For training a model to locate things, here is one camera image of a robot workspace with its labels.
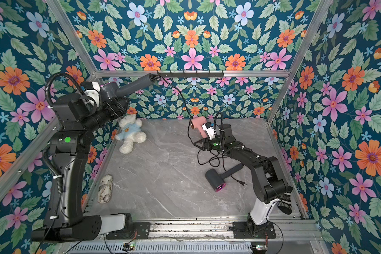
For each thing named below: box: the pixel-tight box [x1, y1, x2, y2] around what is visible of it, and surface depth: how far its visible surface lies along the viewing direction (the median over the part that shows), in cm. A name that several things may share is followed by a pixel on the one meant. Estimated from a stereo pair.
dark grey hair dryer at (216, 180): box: [204, 163, 244, 193], surface depth 89 cm
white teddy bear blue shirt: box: [115, 114, 147, 155], surface depth 105 cm
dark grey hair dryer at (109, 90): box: [100, 73, 160, 103], surface depth 55 cm
